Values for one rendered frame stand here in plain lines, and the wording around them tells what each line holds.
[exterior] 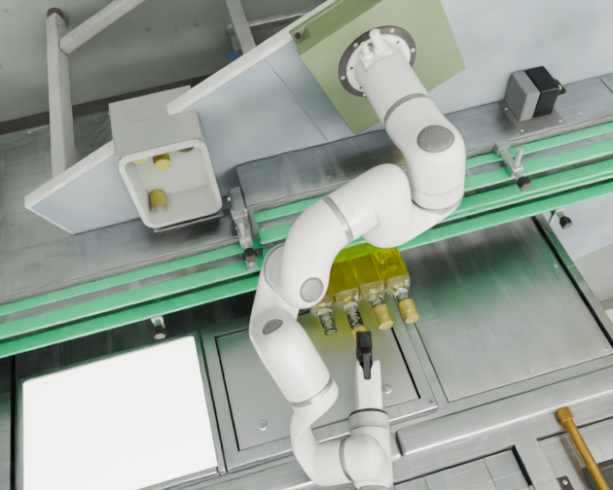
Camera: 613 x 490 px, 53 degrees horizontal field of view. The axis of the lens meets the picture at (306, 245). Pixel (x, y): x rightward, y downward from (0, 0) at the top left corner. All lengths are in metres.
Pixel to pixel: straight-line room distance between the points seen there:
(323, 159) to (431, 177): 0.43
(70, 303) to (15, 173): 0.70
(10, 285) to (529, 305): 1.20
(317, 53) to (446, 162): 0.33
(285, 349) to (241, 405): 0.45
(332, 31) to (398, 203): 0.35
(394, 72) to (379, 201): 0.27
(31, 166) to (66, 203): 0.60
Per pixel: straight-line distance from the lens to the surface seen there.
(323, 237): 0.92
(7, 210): 1.94
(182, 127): 1.24
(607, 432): 1.51
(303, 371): 0.99
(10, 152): 2.10
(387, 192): 0.96
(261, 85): 1.26
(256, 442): 1.37
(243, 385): 1.41
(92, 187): 1.40
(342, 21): 1.15
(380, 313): 1.31
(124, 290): 1.40
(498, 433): 1.42
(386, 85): 1.10
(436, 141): 0.99
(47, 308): 1.45
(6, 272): 1.52
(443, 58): 1.28
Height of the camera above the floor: 1.71
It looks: 34 degrees down
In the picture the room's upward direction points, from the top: 161 degrees clockwise
